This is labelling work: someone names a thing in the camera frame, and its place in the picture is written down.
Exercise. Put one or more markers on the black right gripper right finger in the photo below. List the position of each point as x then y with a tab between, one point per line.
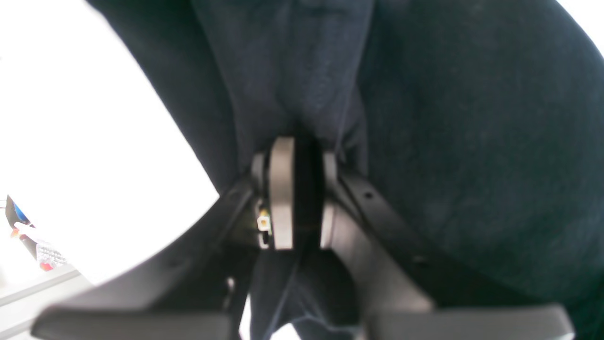
407	289

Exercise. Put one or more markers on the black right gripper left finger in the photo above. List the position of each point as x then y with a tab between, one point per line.
195	288

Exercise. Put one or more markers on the black printed T-shirt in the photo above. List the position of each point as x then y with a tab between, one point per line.
480	121

